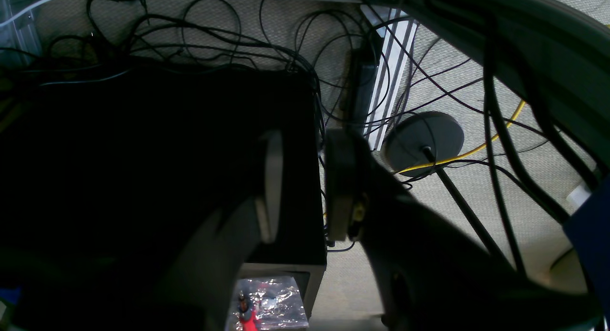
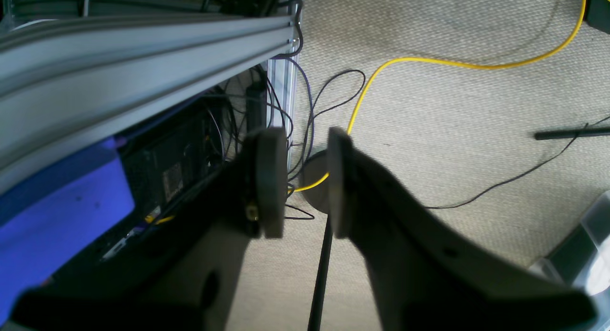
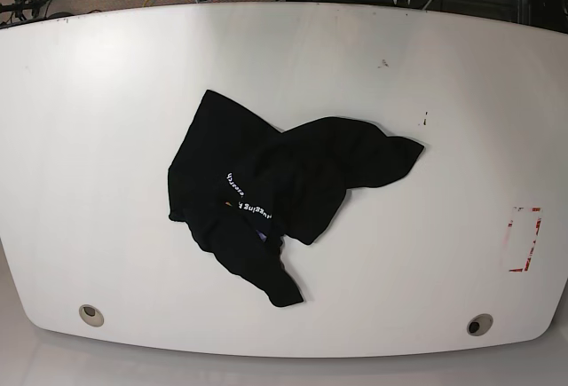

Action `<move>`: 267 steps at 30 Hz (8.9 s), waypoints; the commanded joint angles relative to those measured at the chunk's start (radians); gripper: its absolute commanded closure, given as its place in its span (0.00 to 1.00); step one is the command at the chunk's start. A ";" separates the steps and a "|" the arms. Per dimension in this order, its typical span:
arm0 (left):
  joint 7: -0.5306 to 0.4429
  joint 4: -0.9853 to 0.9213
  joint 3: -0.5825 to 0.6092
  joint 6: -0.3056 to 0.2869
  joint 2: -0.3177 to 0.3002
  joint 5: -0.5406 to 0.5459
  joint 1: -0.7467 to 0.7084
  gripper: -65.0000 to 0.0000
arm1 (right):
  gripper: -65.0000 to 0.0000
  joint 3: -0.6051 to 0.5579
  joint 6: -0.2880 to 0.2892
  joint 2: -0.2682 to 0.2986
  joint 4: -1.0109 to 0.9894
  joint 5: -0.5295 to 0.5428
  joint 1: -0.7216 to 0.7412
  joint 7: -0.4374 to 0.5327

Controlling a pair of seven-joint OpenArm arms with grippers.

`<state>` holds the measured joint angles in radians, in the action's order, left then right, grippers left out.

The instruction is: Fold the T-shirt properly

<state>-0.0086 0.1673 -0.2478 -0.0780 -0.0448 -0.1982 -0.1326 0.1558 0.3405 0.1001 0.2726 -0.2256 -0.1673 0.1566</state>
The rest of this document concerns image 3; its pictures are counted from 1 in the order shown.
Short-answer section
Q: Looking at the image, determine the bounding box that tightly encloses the right table cable grommet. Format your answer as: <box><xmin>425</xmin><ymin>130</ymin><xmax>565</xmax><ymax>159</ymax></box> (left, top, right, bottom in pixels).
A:
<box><xmin>467</xmin><ymin>313</ymin><xmax>493</xmax><ymax>336</ymax></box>

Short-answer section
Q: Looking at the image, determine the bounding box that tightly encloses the table cable grommet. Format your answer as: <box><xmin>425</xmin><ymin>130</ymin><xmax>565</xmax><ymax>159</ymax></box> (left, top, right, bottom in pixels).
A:
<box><xmin>79</xmin><ymin>304</ymin><xmax>104</xmax><ymax>327</ymax></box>
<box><xmin>467</xmin><ymin>313</ymin><xmax>493</xmax><ymax>336</ymax></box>

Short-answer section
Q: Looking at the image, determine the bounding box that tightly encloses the black printed T-shirt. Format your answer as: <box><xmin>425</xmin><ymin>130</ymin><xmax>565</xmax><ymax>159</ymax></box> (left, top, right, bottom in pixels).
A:
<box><xmin>168</xmin><ymin>91</ymin><xmax>423</xmax><ymax>308</ymax></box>

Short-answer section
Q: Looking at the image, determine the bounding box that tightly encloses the red tape rectangle marking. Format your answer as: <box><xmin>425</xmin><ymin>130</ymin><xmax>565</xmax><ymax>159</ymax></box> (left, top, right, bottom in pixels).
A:
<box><xmin>503</xmin><ymin>207</ymin><xmax>542</xmax><ymax>272</ymax></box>

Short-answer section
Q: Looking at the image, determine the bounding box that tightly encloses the left table cable grommet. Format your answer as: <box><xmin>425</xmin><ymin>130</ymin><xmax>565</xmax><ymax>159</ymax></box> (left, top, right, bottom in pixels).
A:
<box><xmin>79</xmin><ymin>304</ymin><xmax>104</xmax><ymax>327</ymax></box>

